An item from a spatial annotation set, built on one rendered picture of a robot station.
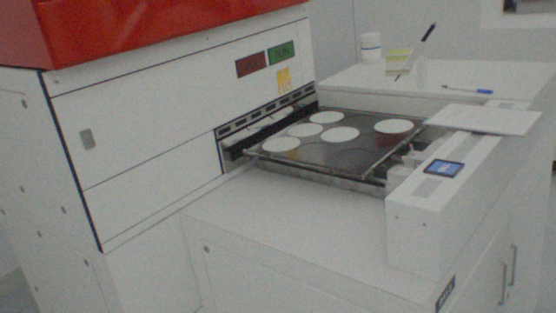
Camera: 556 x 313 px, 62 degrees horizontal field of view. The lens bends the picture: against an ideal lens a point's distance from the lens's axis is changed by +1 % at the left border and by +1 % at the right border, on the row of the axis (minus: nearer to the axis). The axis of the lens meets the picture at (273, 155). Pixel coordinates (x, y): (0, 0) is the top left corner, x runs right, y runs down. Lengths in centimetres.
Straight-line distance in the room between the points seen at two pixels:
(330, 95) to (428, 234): 78
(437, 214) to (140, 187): 64
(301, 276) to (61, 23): 64
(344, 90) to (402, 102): 19
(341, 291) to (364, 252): 9
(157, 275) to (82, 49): 56
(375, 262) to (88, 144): 60
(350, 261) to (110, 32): 62
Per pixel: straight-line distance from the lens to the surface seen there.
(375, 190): 107
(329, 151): 114
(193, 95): 113
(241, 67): 123
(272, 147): 120
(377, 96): 139
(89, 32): 93
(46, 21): 89
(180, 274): 123
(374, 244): 93
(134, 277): 114
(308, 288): 94
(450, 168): 89
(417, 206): 78
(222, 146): 119
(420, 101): 133
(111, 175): 103
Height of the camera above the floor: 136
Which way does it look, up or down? 23 degrees down
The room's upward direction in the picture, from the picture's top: 8 degrees counter-clockwise
